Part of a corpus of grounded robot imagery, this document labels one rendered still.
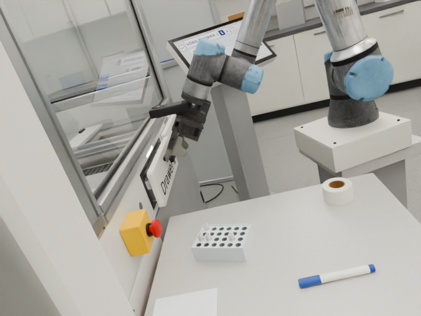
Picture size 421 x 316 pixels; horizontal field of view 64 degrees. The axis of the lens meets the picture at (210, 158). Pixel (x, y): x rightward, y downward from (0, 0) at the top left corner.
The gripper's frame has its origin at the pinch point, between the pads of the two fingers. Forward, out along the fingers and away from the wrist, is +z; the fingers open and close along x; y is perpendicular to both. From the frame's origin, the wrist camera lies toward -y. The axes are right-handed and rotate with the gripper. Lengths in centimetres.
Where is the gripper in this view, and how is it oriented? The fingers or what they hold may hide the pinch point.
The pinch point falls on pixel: (166, 155)
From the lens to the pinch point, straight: 102.4
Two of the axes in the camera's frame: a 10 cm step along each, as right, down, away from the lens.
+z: -3.4, 8.6, 3.8
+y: 9.4, 3.2, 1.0
